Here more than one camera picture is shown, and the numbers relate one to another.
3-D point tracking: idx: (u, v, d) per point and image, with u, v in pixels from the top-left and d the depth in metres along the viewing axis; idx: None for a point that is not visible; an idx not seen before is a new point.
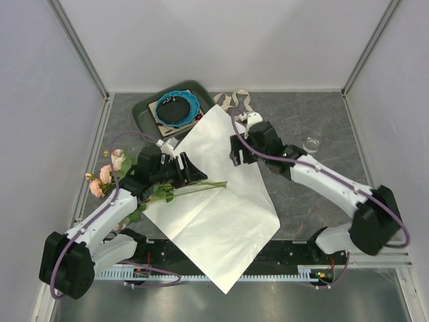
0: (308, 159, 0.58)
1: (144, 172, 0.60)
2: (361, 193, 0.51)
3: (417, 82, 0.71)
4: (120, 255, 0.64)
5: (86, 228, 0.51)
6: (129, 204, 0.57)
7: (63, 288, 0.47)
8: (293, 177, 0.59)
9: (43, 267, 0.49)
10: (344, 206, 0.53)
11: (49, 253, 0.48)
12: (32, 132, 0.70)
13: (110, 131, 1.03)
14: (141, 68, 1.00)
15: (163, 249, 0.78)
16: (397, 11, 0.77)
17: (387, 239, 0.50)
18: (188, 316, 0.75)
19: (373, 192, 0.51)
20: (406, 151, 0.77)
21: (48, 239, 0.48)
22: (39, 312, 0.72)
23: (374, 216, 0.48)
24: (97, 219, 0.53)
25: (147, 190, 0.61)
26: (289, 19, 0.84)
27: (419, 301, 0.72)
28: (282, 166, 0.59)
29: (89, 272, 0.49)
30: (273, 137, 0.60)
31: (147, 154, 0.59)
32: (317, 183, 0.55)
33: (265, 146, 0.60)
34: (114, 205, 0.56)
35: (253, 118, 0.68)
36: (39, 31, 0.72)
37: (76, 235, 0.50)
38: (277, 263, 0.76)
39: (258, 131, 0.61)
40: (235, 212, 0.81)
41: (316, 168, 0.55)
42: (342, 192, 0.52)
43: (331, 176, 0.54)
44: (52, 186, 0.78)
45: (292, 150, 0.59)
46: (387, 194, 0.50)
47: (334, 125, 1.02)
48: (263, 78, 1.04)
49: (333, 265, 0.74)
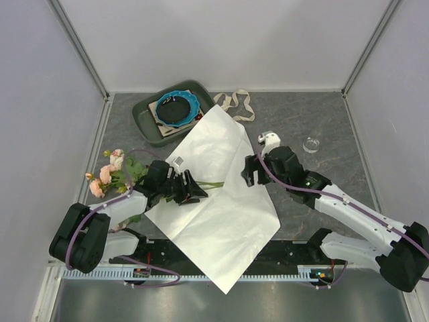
0: (334, 189, 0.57)
1: (153, 180, 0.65)
2: (395, 231, 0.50)
3: (417, 82, 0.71)
4: (122, 250, 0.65)
5: (107, 204, 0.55)
6: (143, 202, 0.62)
7: (75, 258, 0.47)
8: (317, 207, 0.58)
9: (57, 237, 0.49)
10: (375, 241, 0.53)
11: (70, 222, 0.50)
12: (32, 131, 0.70)
13: (110, 131, 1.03)
14: (141, 67, 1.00)
15: (163, 249, 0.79)
16: (397, 11, 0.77)
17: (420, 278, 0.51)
18: (188, 316, 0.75)
19: (407, 231, 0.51)
20: (406, 151, 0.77)
21: (70, 208, 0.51)
22: (39, 312, 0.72)
23: (411, 259, 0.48)
24: (117, 202, 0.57)
25: (154, 198, 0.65)
26: (289, 19, 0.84)
27: (419, 302, 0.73)
28: (305, 194, 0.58)
29: (102, 247, 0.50)
30: (294, 165, 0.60)
31: (157, 166, 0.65)
32: (346, 215, 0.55)
33: (287, 175, 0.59)
34: (131, 196, 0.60)
35: (271, 138, 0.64)
36: (40, 31, 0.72)
37: (98, 206, 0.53)
38: (277, 263, 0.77)
39: (279, 159, 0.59)
40: (236, 212, 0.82)
41: (343, 200, 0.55)
42: (374, 229, 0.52)
43: (360, 210, 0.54)
44: (51, 186, 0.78)
45: (316, 178, 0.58)
46: (422, 233, 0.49)
47: (334, 125, 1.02)
48: (263, 78, 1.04)
49: (333, 265, 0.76)
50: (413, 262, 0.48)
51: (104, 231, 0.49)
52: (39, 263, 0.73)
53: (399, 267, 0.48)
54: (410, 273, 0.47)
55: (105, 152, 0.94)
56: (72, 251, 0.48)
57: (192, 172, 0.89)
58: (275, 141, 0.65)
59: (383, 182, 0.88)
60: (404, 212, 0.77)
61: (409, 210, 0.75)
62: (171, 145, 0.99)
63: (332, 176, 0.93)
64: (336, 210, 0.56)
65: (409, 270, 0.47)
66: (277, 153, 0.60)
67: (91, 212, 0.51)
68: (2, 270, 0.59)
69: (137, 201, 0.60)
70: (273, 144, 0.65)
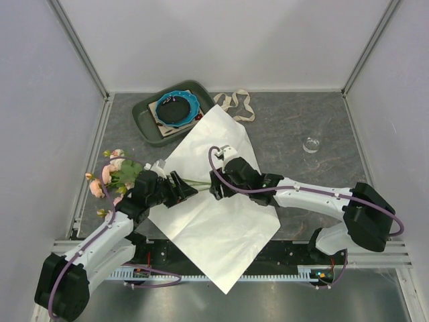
0: (287, 181, 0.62)
1: (141, 195, 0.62)
2: (343, 197, 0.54)
3: (417, 82, 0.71)
4: (119, 262, 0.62)
5: (83, 250, 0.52)
6: (127, 227, 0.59)
7: (58, 310, 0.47)
8: (281, 203, 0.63)
9: (38, 290, 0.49)
10: (332, 212, 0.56)
11: (47, 276, 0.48)
12: (32, 132, 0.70)
13: (110, 131, 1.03)
14: (140, 67, 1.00)
15: (163, 249, 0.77)
16: (397, 11, 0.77)
17: (386, 231, 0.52)
18: (188, 316, 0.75)
19: (354, 192, 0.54)
20: (406, 151, 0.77)
21: (46, 260, 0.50)
22: (39, 312, 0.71)
23: (362, 215, 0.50)
24: (94, 242, 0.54)
25: (142, 213, 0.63)
26: (289, 19, 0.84)
27: (419, 302, 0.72)
28: (267, 196, 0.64)
29: (84, 294, 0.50)
30: (250, 171, 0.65)
31: (144, 179, 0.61)
32: (301, 201, 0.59)
33: (246, 182, 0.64)
34: (111, 228, 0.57)
35: (228, 151, 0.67)
36: (40, 31, 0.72)
37: (74, 257, 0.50)
38: (277, 263, 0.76)
39: (235, 170, 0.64)
40: (236, 212, 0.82)
41: (295, 188, 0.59)
42: (326, 201, 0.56)
43: (310, 190, 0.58)
44: (51, 186, 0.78)
45: (270, 179, 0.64)
46: (366, 189, 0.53)
47: (334, 125, 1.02)
48: (263, 78, 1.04)
49: (333, 265, 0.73)
50: (369, 220, 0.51)
51: (82, 283, 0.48)
52: (39, 264, 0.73)
53: (358, 227, 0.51)
54: (372, 230, 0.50)
55: (105, 152, 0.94)
56: (53, 304, 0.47)
57: (192, 172, 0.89)
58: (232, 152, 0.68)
59: (383, 182, 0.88)
60: (404, 212, 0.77)
61: (409, 210, 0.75)
62: (171, 145, 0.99)
63: (332, 176, 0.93)
64: (293, 199, 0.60)
65: (369, 228, 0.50)
66: (232, 166, 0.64)
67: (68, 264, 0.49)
68: (2, 271, 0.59)
69: (118, 231, 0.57)
70: (230, 157, 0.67)
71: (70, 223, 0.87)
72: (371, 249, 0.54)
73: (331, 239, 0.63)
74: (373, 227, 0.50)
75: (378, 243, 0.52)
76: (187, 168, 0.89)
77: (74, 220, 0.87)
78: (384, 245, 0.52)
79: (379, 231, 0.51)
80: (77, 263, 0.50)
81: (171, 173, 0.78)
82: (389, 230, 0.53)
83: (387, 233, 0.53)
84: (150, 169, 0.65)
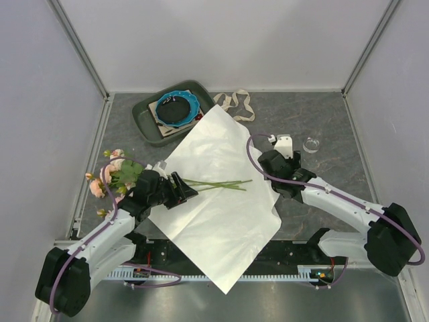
0: (318, 180, 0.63)
1: (143, 194, 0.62)
2: (373, 212, 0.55)
3: (416, 82, 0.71)
4: (120, 259, 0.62)
5: (86, 245, 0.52)
6: (128, 225, 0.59)
7: (59, 304, 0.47)
8: (305, 200, 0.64)
9: (40, 284, 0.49)
10: (356, 225, 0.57)
11: (49, 270, 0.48)
12: (32, 132, 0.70)
13: (110, 131, 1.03)
14: (140, 67, 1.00)
15: (163, 249, 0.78)
16: (397, 11, 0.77)
17: (405, 258, 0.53)
18: (188, 316, 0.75)
19: (386, 212, 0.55)
20: (406, 152, 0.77)
21: (49, 254, 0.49)
22: (40, 312, 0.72)
23: (388, 235, 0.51)
24: (97, 237, 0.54)
25: (143, 212, 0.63)
26: (289, 19, 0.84)
27: (419, 302, 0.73)
28: (293, 189, 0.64)
29: (85, 289, 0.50)
30: (281, 163, 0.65)
31: (146, 178, 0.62)
32: (329, 204, 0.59)
33: (275, 173, 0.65)
34: (113, 224, 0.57)
35: (283, 141, 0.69)
36: (40, 31, 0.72)
37: (76, 250, 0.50)
38: (277, 263, 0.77)
39: (266, 159, 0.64)
40: (236, 212, 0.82)
41: (326, 190, 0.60)
42: (354, 212, 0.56)
43: (340, 196, 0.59)
44: (51, 186, 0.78)
45: (301, 174, 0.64)
46: (399, 213, 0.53)
47: (334, 125, 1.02)
48: (263, 78, 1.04)
49: (332, 265, 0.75)
50: (393, 241, 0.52)
51: (84, 277, 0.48)
52: (40, 264, 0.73)
53: (380, 245, 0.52)
54: (391, 251, 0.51)
55: (104, 152, 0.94)
56: (55, 299, 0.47)
57: (192, 171, 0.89)
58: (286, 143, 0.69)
59: (383, 182, 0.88)
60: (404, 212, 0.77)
61: (409, 210, 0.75)
62: (171, 145, 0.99)
63: (332, 176, 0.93)
64: (320, 199, 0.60)
65: (389, 248, 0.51)
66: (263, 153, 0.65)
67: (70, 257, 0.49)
68: (3, 271, 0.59)
69: (120, 228, 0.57)
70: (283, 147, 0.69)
71: (70, 223, 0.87)
72: (383, 269, 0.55)
73: (340, 245, 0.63)
74: (393, 249, 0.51)
75: (393, 265, 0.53)
76: (187, 168, 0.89)
77: (74, 220, 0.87)
78: (399, 270, 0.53)
79: (399, 255, 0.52)
80: (79, 257, 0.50)
81: (172, 174, 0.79)
82: (409, 258, 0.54)
83: (405, 259, 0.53)
84: (152, 168, 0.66)
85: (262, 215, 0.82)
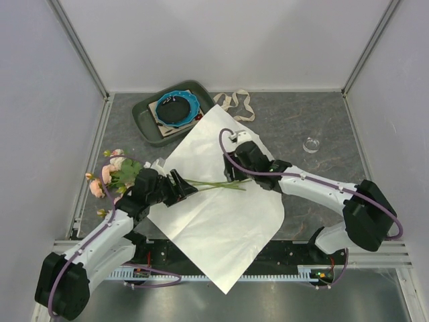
0: (293, 170, 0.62)
1: (141, 193, 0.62)
2: (346, 191, 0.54)
3: (417, 82, 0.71)
4: (120, 261, 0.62)
5: (82, 249, 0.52)
6: (126, 226, 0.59)
7: (58, 308, 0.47)
8: (284, 190, 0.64)
9: (39, 288, 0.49)
10: (333, 206, 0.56)
11: (47, 275, 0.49)
12: (32, 132, 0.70)
13: (110, 131, 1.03)
14: (140, 67, 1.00)
15: (163, 248, 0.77)
16: (397, 11, 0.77)
17: (383, 233, 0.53)
18: (188, 316, 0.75)
19: (358, 188, 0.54)
20: (405, 152, 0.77)
21: (46, 259, 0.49)
22: (39, 312, 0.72)
23: (362, 211, 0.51)
24: (94, 241, 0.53)
25: (142, 211, 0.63)
26: (289, 19, 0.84)
27: (419, 301, 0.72)
28: (271, 182, 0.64)
29: (84, 293, 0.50)
30: (258, 153, 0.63)
31: (143, 176, 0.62)
32: (306, 189, 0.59)
33: (252, 166, 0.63)
34: (111, 227, 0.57)
35: (243, 136, 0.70)
36: (40, 31, 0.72)
37: (74, 255, 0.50)
38: (277, 263, 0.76)
39: (244, 151, 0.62)
40: (236, 212, 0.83)
41: (301, 176, 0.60)
42: (329, 193, 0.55)
43: (316, 180, 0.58)
44: (51, 186, 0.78)
45: (278, 165, 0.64)
46: (371, 188, 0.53)
47: (334, 125, 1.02)
48: (263, 78, 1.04)
49: (333, 265, 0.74)
50: (364, 214, 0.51)
51: (82, 282, 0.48)
52: (39, 264, 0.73)
53: (355, 223, 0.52)
54: (366, 225, 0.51)
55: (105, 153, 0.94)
56: (53, 304, 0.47)
57: (191, 171, 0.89)
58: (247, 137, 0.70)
59: (383, 182, 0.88)
60: (404, 212, 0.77)
61: (408, 209, 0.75)
62: (171, 145, 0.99)
63: (332, 176, 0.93)
64: (297, 186, 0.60)
65: (364, 224, 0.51)
66: (242, 147, 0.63)
67: (67, 263, 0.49)
68: (3, 272, 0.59)
69: (118, 230, 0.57)
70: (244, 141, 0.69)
71: (70, 223, 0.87)
72: (364, 247, 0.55)
73: (329, 238, 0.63)
74: (369, 225, 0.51)
75: (372, 241, 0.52)
76: (187, 168, 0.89)
77: (74, 220, 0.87)
78: (379, 246, 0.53)
79: (376, 230, 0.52)
80: (76, 262, 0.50)
81: (171, 172, 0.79)
82: (387, 231, 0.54)
83: (385, 235, 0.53)
84: (150, 166, 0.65)
85: (262, 215, 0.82)
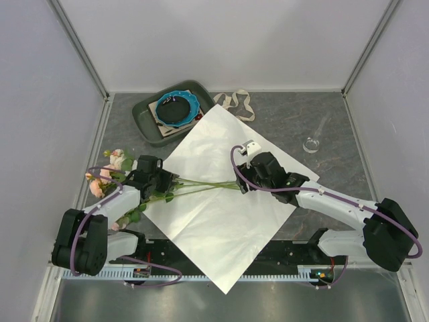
0: (312, 184, 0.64)
1: (144, 173, 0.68)
2: (366, 209, 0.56)
3: (416, 82, 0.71)
4: (124, 249, 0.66)
5: (101, 205, 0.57)
6: (135, 196, 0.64)
7: (80, 263, 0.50)
8: (301, 203, 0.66)
9: (57, 246, 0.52)
10: (353, 223, 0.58)
11: (67, 229, 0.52)
12: (32, 132, 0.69)
13: (110, 132, 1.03)
14: (140, 68, 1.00)
15: (163, 248, 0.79)
16: (397, 11, 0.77)
17: (404, 252, 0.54)
18: (188, 316, 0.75)
19: (379, 207, 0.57)
20: (405, 152, 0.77)
21: (65, 215, 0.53)
22: (40, 312, 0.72)
23: (383, 230, 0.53)
24: (110, 200, 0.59)
25: (146, 189, 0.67)
26: (289, 19, 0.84)
27: (419, 302, 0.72)
28: (289, 194, 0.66)
29: (104, 246, 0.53)
30: (275, 167, 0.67)
31: (146, 157, 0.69)
32: (325, 204, 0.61)
33: (271, 178, 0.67)
34: (123, 193, 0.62)
35: (252, 147, 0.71)
36: (39, 30, 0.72)
37: (93, 209, 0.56)
38: (277, 263, 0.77)
39: (261, 163, 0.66)
40: (236, 212, 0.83)
41: (320, 191, 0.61)
42: (348, 210, 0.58)
43: (336, 196, 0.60)
44: (51, 186, 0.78)
45: (295, 178, 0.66)
46: (393, 208, 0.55)
47: (334, 125, 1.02)
48: (263, 78, 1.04)
49: (332, 265, 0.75)
50: (385, 232, 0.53)
51: (104, 230, 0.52)
52: (39, 263, 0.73)
53: (375, 241, 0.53)
54: (387, 244, 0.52)
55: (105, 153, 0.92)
56: (75, 255, 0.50)
57: (191, 171, 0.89)
58: (257, 148, 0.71)
59: (383, 182, 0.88)
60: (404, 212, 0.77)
61: (408, 209, 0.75)
62: (171, 145, 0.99)
63: (332, 176, 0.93)
64: (315, 201, 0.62)
65: (386, 243, 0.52)
66: (259, 158, 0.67)
67: (86, 216, 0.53)
68: (2, 271, 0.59)
69: (130, 196, 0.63)
70: (254, 153, 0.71)
71: None
72: (384, 265, 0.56)
73: (339, 245, 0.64)
74: (390, 244, 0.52)
75: (392, 261, 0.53)
76: (187, 168, 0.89)
77: None
78: (399, 265, 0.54)
79: (397, 249, 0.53)
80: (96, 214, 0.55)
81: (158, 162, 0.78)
82: (407, 251, 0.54)
83: (405, 255, 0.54)
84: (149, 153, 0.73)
85: (262, 215, 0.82)
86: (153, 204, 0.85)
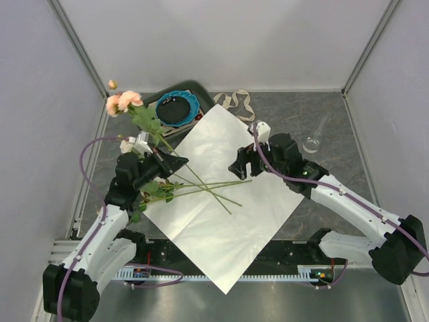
0: (330, 180, 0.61)
1: (127, 183, 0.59)
2: (389, 224, 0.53)
3: (416, 82, 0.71)
4: (122, 262, 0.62)
5: (81, 254, 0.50)
6: (121, 220, 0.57)
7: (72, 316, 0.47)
8: (313, 197, 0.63)
9: (45, 302, 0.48)
10: (368, 232, 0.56)
11: (50, 286, 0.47)
12: (31, 132, 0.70)
13: (110, 132, 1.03)
14: (140, 67, 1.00)
15: (163, 248, 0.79)
16: (397, 11, 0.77)
17: (411, 268, 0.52)
18: (188, 316, 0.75)
19: (402, 224, 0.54)
20: (406, 151, 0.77)
21: (45, 272, 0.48)
22: (39, 312, 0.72)
23: (401, 247, 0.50)
24: (91, 243, 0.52)
25: (135, 200, 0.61)
26: (289, 18, 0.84)
27: (419, 301, 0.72)
28: (303, 184, 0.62)
29: (94, 293, 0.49)
30: (294, 153, 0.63)
31: (126, 167, 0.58)
32: (342, 206, 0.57)
33: (286, 164, 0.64)
34: (105, 224, 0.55)
35: (262, 128, 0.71)
36: (39, 31, 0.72)
37: (73, 263, 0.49)
38: (277, 263, 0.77)
39: (280, 147, 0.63)
40: (235, 212, 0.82)
41: (339, 191, 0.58)
42: (369, 221, 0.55)
43: (356, 202, 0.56)
44: (51, 186, 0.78)
45: (313, 168, 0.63)
46: (415, 226, 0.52)
47: (334, 125, 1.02)
48: (263, 78, 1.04)
49: (332, 265, 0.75)
50: (403, 251, 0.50)
51: (88, 284, 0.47)
52: (39, 264, 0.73)
53: (391, 257, 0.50)
54: (401, 262, 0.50)
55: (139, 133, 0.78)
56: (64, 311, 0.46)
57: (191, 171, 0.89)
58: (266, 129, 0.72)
59: (382, 182, 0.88)
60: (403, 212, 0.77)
61: (408, 209, 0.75)
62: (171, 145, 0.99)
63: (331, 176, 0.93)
64: (332, 200, 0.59)
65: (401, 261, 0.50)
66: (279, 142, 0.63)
67: (68, 273, 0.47)
68: (3, 272, 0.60)
69: (113, 225, 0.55)
70: (263, 133, 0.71)
71: (70, 223, 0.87)
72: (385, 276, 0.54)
73: (340, 248, 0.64)
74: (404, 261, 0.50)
75: (399, 276, 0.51)
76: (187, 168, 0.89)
77: (74, 220, 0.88)
78: (403, 280, 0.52)
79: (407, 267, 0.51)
80: (77, 268, 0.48)
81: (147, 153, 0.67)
82: (413, 267, 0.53)
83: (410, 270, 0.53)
84: (130, 153, 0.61)
85: (262, 215, 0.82)
86: (152, 204, 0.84)
